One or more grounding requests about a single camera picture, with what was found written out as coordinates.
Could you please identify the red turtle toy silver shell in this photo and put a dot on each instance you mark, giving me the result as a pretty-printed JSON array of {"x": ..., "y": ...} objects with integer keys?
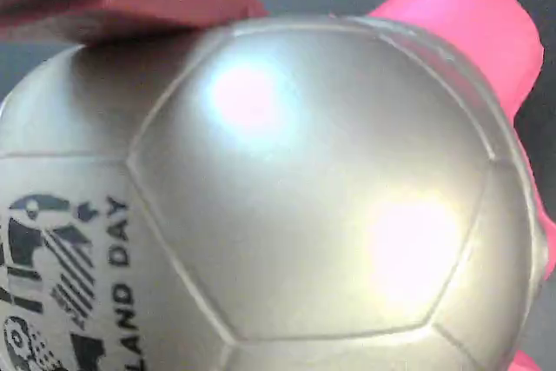
[{"x": 304, "y": 171}]

